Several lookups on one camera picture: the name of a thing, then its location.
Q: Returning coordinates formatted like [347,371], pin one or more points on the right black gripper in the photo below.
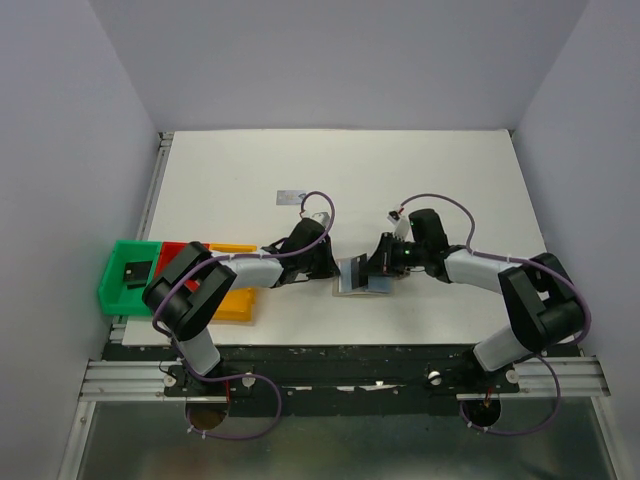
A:
[382,261]

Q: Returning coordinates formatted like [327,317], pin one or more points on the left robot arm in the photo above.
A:
[186,294]

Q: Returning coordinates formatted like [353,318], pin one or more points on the red plastic bin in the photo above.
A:
[168,252]

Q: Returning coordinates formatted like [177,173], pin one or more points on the light blue VIP card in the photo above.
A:
[290,197]

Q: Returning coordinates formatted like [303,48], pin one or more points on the green plastic bin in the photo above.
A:
[115,299]

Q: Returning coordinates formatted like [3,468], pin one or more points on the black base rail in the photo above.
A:
[259,381]

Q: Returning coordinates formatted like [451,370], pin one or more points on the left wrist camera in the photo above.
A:
[323,218]

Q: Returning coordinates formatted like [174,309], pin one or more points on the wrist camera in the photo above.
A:
[400,222]
[323,218]

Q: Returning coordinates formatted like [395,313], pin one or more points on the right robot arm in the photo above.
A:
[542,308]

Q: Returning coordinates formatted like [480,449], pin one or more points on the yellow plastic bin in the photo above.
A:
[237,306]

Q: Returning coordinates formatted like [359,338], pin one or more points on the front aluminium rail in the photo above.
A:
[124,381]

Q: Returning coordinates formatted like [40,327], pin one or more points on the black VIP card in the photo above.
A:
[354,272]

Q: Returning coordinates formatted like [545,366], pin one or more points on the beige card holder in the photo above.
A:
[377,285]

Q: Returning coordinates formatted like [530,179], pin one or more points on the black card in green bin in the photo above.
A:
[136,274]

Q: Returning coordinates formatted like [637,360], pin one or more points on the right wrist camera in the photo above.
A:
[400,222]

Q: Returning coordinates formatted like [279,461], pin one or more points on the aluminium side rail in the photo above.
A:
[166,141]

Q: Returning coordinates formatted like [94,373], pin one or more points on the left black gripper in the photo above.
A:
[330,268]

